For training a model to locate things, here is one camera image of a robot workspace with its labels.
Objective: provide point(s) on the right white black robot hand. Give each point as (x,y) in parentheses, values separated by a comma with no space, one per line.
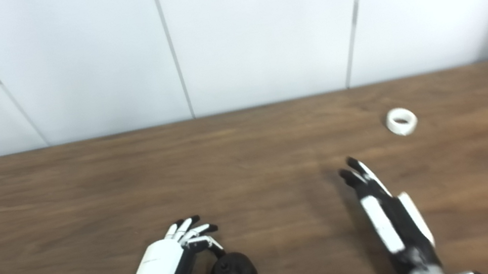
(382,223)

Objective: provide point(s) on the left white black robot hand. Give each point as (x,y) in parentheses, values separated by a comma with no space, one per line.
(159,270)

